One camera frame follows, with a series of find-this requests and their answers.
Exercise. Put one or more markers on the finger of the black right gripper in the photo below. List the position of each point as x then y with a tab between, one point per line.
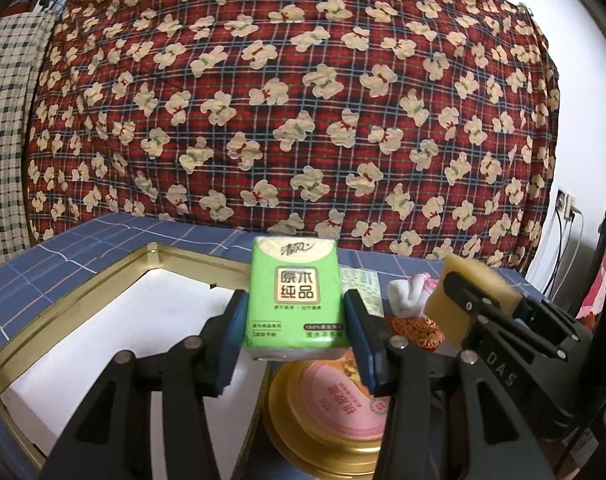
545	320
487	311

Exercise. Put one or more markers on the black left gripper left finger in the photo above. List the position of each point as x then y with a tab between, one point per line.
109	434

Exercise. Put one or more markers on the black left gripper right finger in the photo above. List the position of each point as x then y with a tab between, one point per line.
448	416

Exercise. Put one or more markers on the yellow sponge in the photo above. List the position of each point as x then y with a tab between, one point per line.
462	286

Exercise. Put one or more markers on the green tissue pack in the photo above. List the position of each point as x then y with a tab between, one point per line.
295	300

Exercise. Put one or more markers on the red embroidered pouch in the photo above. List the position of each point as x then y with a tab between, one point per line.
420	331

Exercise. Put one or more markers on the pink white patterned board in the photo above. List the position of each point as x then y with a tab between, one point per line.
594	300

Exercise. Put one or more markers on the dotted yellow tissue pack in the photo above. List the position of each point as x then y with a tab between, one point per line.
367	283

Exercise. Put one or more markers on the round gold tin lid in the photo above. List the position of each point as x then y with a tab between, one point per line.
322	419

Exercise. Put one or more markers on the gold rectangular tin box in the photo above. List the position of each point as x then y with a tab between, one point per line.
145	303

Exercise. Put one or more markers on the blue plaid tablecloth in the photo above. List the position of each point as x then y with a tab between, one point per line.
43	274

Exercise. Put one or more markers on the red plaid bear blanket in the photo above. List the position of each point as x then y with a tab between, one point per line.
424	128

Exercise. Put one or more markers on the green checked cloth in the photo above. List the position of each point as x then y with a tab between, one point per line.
23	41

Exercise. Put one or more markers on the wall power socket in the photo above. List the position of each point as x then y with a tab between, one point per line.
566	205

